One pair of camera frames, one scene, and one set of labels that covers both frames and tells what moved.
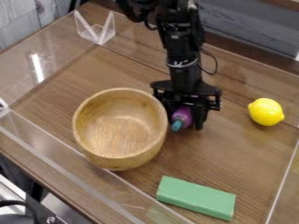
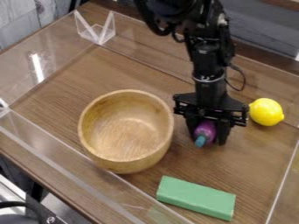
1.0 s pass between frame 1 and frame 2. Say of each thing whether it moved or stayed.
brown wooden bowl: stayed
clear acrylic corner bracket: stayed
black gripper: moved
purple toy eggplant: moved
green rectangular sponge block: stayed
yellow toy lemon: stayed
